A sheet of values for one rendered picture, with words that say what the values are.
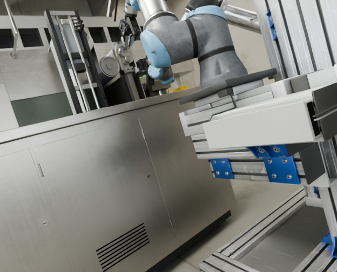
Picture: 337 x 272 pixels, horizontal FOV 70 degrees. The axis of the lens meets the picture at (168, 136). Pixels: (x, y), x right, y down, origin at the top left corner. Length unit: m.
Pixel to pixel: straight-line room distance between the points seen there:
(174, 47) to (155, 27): 0.08
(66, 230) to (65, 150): 0.32
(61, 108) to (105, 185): 0.76
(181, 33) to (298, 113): 0.42
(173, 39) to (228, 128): 0.32
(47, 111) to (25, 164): 0.71
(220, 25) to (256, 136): 0.38
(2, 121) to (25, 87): 0.39
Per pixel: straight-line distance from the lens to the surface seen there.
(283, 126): 0.48
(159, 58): 0.74
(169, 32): 0.75
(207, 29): 0.77
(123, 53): 1.62
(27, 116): 1.71
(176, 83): 2.44
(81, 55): 1.39
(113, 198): 1.17
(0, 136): 1.05
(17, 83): 1.75
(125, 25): 1.56
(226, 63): 0.74
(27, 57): 1.81
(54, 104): 1.74
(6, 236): 1.10
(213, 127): 0.59
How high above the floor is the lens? 0.77
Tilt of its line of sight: 4 degrees down
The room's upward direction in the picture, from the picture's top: 17 degrees counter-clockwise
